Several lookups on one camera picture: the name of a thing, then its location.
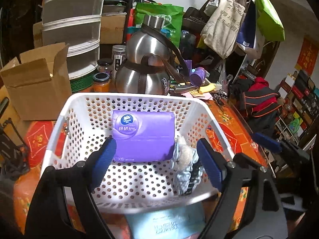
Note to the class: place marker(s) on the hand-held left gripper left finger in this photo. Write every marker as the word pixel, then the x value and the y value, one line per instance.
pixel 106 159

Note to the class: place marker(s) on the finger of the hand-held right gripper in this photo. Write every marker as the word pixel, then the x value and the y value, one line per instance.
pixel 266 141

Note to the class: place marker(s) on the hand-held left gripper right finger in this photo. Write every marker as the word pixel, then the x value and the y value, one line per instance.
pixel 209 161

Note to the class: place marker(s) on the grey knitted plush toy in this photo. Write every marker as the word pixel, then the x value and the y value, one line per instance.
pixel 183 154

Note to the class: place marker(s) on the white perforated plastic basket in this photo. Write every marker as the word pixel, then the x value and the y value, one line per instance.
pixel 139 181

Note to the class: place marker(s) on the purple tissue pack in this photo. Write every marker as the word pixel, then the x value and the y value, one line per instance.
pixel 142 137

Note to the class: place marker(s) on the pink and white packet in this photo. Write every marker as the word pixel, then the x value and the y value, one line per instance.
pixel 162 221

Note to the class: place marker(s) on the red and black backpack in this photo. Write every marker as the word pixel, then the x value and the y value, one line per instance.
pixel 261 99

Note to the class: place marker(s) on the shelf of boxes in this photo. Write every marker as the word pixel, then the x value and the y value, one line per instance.
pixel 299 99

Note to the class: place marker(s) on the scissors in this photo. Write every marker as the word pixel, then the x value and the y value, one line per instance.
pixel 219 99

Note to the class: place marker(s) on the pink paper notes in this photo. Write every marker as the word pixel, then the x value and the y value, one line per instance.
pixel 199 95

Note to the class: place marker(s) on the orange jar with dark lid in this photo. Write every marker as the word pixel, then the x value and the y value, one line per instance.
pixel 101 86

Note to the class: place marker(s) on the green perforated plastic tray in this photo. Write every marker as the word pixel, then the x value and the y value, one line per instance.
pixel 81 83

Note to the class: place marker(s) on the large steel kettle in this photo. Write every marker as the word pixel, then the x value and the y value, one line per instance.
pixel 132 79

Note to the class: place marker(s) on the purple cup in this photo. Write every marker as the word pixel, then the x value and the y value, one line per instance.
pixel 198 76

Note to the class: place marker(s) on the glass jar with black lid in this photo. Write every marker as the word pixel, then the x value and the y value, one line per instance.
pixel 104 66

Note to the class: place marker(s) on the open brown cardboard box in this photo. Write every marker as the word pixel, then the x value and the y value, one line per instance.
pixel 32 92

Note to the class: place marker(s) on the tall dark jar white lid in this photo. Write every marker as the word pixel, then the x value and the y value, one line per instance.
pixel 118 59

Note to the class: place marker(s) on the blue and white bag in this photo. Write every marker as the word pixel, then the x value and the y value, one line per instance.
pixel 249 34

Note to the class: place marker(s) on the beige canvas tote bag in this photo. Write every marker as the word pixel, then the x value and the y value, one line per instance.
pixel 221 29

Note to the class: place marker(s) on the large steel flask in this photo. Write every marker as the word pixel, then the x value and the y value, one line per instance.
pixel 144 44

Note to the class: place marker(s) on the lime green bag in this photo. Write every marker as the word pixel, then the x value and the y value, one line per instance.
pixel 269 17

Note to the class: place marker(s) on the closed brown cardboard box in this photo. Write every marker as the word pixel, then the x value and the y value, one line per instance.
pixel 112 28

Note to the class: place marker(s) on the black bag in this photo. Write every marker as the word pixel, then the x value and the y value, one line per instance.
pixel 194 17

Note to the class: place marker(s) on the green shopping bag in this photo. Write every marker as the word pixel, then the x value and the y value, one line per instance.
pixel 169 17

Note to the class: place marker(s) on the red wall poster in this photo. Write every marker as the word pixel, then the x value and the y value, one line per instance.
pixel 307 54

